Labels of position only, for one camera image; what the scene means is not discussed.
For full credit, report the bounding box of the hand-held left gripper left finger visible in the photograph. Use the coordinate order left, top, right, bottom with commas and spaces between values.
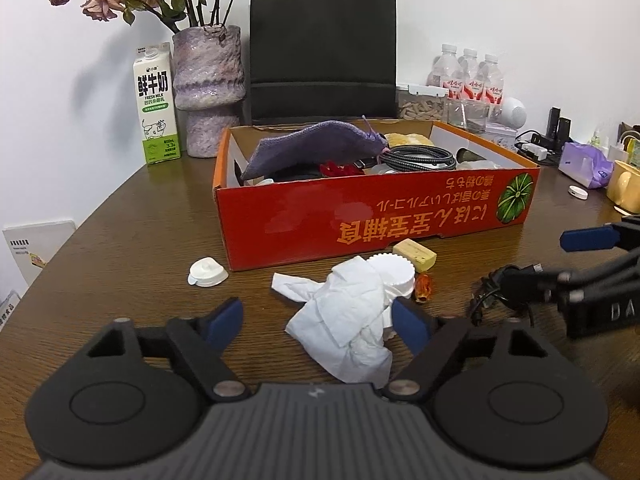
89, 296, 251, 403

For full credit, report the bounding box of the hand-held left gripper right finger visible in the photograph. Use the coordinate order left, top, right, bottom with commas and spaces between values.
387, 297, 551, 403

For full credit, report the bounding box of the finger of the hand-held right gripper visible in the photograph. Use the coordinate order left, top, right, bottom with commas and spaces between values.
559, 214, 640, 254
492, 250, 640, 307

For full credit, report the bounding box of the black cable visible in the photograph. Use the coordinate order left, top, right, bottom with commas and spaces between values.
467, 262, 546, 328

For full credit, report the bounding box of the white plastic jar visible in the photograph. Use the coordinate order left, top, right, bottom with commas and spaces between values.
367, 254, 417, 333

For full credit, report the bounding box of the white tissue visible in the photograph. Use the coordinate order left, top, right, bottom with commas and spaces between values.
271, 255, 393, 390

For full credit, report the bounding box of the yellow rectangular block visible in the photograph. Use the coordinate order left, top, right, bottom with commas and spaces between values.
392, 238, 437, 267

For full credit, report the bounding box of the red orange cardboard box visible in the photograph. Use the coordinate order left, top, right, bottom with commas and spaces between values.
212, 120, 542, 272

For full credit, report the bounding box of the purple knitted cloth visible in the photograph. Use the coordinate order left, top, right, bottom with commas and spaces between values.
241, 116, 391, 181

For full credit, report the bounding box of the wooden desktop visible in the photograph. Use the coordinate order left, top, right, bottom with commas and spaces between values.
0, 145, 640, 480

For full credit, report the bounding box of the small orange object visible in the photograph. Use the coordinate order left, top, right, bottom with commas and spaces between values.
415, 272, 434, 305

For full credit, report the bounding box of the white flip cap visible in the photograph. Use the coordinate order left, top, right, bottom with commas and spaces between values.
188, 256, 229, 287

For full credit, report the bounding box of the yellow mug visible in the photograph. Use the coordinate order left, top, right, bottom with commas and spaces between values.
606, 160, 640, 214

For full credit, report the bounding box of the purple tissue pack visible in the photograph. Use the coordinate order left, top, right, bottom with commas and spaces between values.
558, 141, 615, 189

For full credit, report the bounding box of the white tin box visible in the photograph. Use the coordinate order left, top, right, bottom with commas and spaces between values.
482, 121, 520, 151

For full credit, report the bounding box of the white round speaker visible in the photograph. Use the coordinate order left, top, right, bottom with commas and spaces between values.
501, 96, 527, 128

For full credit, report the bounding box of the red green wrapper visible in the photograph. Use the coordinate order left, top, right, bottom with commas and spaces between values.
319, 160, 362, 178

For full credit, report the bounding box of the clear glass cup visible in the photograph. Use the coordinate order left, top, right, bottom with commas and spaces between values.
444, 97, 488, 133

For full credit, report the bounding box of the clear water bottle red label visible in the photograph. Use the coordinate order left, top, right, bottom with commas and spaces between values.
457, 48, 481, 101
477, 54, 505, 106
427, 44, 458, 98

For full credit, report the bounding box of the yellow white plush hamster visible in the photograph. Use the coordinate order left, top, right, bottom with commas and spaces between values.
382, 131, 433, 148

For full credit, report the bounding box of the clear seed container white lid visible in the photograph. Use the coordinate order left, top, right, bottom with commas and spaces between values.
396, 82, 449, 122

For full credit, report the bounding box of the white green milk carton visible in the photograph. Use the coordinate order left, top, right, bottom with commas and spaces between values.
132, 42, 182, 166

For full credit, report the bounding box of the purple mottled vase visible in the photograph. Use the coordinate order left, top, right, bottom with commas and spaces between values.
171, 24, 247, 158

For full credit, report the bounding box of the black paper bag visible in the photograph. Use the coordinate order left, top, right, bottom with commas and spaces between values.
249, 0, 398, 126

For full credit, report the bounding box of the grey braided cable coil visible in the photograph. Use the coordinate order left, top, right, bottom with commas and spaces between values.
377, 145, 457, 173

